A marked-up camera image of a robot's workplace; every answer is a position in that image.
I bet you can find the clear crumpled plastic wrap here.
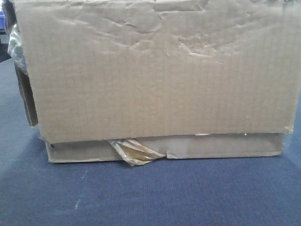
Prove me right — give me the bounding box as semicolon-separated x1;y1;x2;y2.
8;23;28;75

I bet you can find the blue plastic bin far left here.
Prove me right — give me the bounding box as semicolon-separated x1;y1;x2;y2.
0;11;6;30

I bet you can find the large brown cardboard box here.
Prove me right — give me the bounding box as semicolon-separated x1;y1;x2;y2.
2;0;301;166

